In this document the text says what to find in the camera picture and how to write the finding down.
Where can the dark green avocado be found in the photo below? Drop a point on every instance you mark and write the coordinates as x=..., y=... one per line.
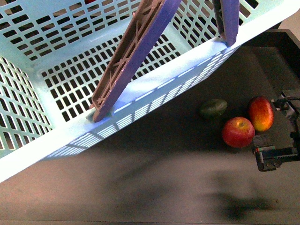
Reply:
x=213, y=108

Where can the red apple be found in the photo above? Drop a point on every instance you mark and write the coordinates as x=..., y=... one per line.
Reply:
x=238, y=132

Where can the red yellow mango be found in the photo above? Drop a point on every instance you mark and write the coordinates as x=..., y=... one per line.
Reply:
x=260, y=113

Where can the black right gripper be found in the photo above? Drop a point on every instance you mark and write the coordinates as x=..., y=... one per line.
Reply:
x=281, y=143

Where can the black front display tray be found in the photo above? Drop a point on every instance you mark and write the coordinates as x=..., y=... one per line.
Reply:
x=172, y=166

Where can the light blue plastic basket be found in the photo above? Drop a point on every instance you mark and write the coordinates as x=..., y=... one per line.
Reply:
x=54, y=52

